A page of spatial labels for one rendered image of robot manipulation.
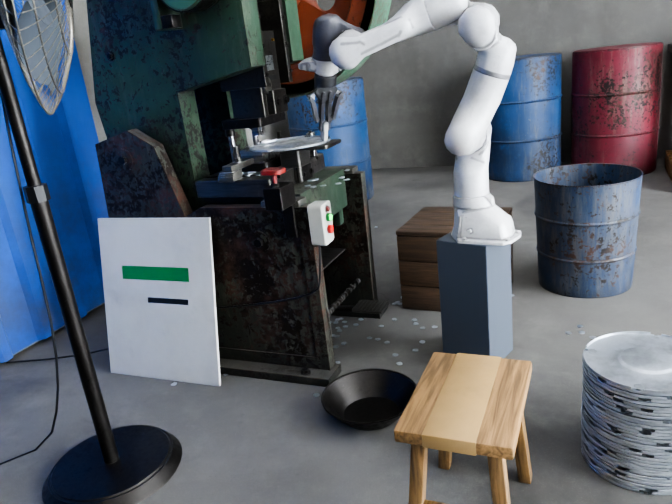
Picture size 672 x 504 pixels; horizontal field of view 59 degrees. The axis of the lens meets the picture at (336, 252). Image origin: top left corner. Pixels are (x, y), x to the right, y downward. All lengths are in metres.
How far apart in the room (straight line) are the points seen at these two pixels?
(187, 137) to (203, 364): 0.81
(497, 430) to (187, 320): 1.28
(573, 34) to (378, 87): 1.63
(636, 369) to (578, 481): 0.32
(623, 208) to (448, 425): 1.51
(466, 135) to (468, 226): 0.30
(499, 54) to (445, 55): 3.49
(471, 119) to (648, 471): 1.04
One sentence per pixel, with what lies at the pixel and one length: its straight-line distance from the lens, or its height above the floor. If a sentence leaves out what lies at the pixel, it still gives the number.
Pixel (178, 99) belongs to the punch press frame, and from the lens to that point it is 2.15.
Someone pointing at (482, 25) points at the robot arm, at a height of 1.10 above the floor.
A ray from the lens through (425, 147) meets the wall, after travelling 5.47.
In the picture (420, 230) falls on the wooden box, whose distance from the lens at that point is 2.45.
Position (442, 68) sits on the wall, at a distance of 5.35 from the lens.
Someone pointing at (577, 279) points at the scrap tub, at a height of 0.08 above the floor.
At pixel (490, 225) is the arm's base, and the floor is 0.51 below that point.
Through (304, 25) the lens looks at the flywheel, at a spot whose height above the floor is 1.19.
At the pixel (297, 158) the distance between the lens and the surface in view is 2.12.
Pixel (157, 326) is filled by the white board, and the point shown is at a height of 0.20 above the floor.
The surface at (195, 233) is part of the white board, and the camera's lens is 2.13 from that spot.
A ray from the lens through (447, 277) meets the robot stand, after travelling 2.02.
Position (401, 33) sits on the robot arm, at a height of 1.10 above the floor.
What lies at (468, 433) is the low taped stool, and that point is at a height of 0.33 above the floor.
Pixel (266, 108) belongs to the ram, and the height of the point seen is 0.92.
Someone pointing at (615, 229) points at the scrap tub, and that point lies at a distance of 2.58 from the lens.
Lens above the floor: 1.08
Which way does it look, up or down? 19 degrees down
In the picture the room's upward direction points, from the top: 7 degrees counter-clockwise
